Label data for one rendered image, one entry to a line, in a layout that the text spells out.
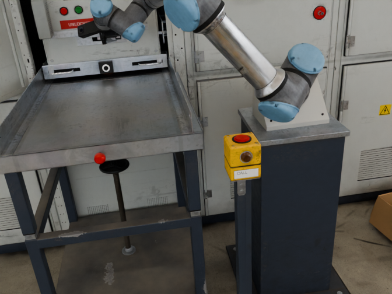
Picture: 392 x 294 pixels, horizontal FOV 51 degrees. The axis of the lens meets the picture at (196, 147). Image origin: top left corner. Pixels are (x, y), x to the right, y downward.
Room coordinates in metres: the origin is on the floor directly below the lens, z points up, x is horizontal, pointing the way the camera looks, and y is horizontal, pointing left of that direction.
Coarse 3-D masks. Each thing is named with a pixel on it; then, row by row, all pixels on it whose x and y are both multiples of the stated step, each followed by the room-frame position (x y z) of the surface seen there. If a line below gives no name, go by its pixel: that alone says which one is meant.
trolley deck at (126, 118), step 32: (64, 96) 1.57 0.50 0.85; (96, 96) 1.54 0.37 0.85; (128, 96) 1.51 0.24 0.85; (160, 96) 1.49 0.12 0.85; (32, 128) 1.26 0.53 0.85; (64, 128) 1.24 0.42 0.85; (96, 128) 1.22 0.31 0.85; (128, 128) 1.20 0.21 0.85; (160, 128) 1.18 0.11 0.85; (0, 160) 1.06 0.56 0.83; (32, 160) 1.07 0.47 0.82; (64, 160) 1.08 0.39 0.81
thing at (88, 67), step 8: (136, 56) 1.82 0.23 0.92; (144, 56) 1.82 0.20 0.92; (152, 56) 1.82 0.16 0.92; (56, 64) 1.78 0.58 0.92; (64, 64) 1.78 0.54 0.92; (72, 64) 1.78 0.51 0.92; (80, 64) 1.78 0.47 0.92; (88, 64) 1.79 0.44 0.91; (96, 64) 1.79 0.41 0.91; (120, 64) 1.81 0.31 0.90; (128, 64) 1.81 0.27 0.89; (136, 64) 1.81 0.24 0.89; (56, 72) 1.77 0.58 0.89; (72, 72) 1.78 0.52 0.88; (80, 72) 1.78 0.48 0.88; (88, 72) 1.79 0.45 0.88; (96, 72) 1.79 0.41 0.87; (112, 72) 1.80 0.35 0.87
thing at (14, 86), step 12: (0, 12) 1.71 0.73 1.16; (0, 24) 1.70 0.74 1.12; (12, 24) 1.72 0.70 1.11; (0, 36) 1.68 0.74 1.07; (0, 48) 1.67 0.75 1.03; (0, 60) 1.65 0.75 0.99; (12, 60) 1.71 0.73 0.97; (0, 72) 1.64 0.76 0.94; (12, 72) 1.69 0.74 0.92; (24, 72) 1.72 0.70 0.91; (0, 84) 1.62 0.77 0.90; (12, 84) 1.68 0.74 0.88; (0, 96) 1.61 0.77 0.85; (12, 96) 1.63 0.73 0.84
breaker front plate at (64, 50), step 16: (48, 0) 1.79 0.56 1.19; (80, 0) 1.80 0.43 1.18; (112, 0) 1.82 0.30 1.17; (128, 0) 1.83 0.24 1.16; (64, 16) 1.79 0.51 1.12; (80, 16) 1.80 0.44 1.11; (144, 32) 1.83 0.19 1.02; (48, 48) 1.78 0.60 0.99; (64, 48) 1.79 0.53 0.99; (80, 48) 1.80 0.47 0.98; (96, 48) 1.81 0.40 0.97; (112, 48) 1.81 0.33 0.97; (128, 48) 1.82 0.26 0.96; (144, 48) 1.83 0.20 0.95
